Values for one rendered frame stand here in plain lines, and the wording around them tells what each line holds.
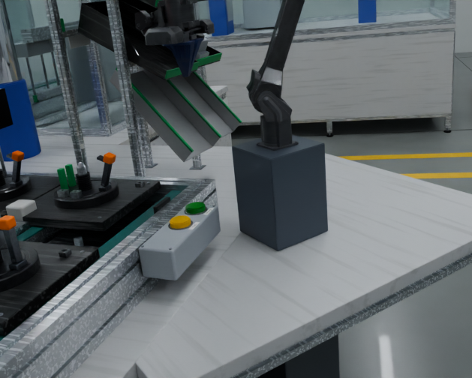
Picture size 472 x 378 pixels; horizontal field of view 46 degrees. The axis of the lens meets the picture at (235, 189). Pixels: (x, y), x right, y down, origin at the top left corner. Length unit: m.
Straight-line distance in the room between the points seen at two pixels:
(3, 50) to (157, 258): 1.26
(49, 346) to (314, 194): 0.61
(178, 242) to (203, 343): 0.20
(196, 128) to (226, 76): 3.64
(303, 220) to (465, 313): 1.50
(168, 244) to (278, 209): 0.25
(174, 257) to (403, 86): 4.17
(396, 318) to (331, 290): 1.50
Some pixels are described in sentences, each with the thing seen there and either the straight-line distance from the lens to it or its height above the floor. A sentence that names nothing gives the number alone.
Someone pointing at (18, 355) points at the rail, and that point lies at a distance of 0.82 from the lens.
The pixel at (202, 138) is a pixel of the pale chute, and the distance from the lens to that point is 1.47.
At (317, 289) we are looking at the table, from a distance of 1.03.
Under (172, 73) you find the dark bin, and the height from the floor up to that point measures 1.20.
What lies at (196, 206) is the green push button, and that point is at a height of 0.97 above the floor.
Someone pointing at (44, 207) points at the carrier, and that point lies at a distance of 1.28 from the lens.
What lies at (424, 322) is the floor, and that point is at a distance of 2.50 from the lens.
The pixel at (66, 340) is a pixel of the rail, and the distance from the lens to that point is 0.89.
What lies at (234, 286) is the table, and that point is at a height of 0.86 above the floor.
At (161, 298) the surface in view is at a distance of 1.05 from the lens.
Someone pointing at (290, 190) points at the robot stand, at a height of 0.98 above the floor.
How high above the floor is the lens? 1.39
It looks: 20 degrees down
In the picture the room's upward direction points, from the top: 6 degrees counter-clockwise
